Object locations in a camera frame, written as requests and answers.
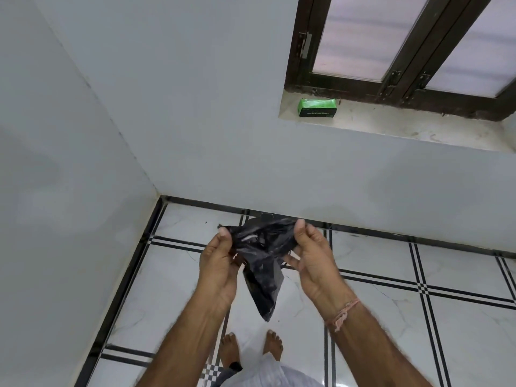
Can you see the person's left hand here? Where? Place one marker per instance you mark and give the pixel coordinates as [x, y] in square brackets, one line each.
[215, 274]

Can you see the person's right hand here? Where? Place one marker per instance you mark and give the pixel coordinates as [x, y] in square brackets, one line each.
[318, 270]

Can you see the person's right thumb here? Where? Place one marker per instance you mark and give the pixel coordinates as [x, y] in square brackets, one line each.
[301, 233]

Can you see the person's left thumb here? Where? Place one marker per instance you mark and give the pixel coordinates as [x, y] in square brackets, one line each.
[224, 242]

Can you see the black plastic bag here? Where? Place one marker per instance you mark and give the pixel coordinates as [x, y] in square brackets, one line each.
[262, 257]

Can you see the person's right forearm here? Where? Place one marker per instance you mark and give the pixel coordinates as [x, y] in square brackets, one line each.
[375, 350]

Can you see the person's left forearm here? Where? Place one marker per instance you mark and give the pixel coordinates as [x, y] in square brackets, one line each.
[181, 346]

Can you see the pink thread wristband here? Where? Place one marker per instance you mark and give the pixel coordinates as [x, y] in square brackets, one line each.
[342, 312]

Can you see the person's left foot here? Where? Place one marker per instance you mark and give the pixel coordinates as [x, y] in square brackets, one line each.
[230, 350]

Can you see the person's foot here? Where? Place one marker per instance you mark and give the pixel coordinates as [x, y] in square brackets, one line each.
[274, 344]
[230, 350]

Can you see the person's right foot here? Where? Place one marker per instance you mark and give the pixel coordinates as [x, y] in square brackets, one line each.
[274, 344]

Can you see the green cardboard box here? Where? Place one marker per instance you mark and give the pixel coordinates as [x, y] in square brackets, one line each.
[317, 107]

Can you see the white striped garment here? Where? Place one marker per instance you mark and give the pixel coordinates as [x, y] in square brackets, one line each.
[278, 374]

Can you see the beige stone window sill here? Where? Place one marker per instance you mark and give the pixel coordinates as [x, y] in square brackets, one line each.
[403, 124]

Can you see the metal window latch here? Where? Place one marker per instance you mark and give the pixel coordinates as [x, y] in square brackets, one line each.
[417, 87]
[390, 83]

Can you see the dark brown wooden window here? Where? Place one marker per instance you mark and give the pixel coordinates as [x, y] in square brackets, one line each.
[407, 82]

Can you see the metal window hinge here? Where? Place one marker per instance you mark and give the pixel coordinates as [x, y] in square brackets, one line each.
[304, 45]

